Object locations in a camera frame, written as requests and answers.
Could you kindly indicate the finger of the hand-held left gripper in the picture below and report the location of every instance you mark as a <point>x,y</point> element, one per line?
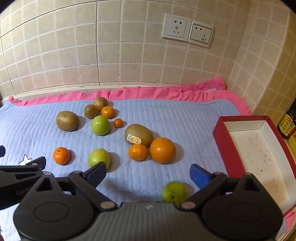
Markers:
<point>1,151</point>
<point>37,162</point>

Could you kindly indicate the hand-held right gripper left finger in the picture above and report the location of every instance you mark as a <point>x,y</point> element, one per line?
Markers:
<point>98,172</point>

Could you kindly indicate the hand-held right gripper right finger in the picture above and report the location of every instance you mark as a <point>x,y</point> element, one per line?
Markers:
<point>199,177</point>

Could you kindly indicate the green apple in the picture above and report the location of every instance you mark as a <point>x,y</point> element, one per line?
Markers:
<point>174,192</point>
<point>98,157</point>
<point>100,125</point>

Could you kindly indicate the medium orange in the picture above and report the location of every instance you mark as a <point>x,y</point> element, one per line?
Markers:
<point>137,152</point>
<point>61,156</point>

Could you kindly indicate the yellow-green fruit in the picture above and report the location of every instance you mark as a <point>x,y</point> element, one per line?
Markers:
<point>140,134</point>

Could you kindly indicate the red-rimmed white tray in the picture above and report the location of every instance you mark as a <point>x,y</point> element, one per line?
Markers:
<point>259,148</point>

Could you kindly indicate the large orange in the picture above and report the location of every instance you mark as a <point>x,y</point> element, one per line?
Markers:
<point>162,150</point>

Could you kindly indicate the large brown kiwi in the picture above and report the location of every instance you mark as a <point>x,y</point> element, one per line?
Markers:
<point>67,121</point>

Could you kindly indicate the tiny orange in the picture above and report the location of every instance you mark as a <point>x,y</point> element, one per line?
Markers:
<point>118,123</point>

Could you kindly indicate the small orange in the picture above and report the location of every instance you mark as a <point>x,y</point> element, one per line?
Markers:
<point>108,112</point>

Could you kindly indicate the small brown kiwi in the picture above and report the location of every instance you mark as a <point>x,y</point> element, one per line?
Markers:
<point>100,102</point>
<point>90,111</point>

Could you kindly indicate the blue quilted mat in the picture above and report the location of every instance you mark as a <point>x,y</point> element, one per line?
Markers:
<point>180,115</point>

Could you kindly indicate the pink blanket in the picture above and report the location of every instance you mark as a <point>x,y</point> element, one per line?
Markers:
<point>161,92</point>

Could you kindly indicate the yellow plastic jug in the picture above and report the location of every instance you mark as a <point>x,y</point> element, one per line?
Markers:
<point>293,143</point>

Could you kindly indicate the dark soy sauce bottle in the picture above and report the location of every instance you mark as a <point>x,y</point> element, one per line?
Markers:
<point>286,126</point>

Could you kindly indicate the white wall socket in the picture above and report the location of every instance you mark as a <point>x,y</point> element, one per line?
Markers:
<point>200,34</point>
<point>177,26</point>

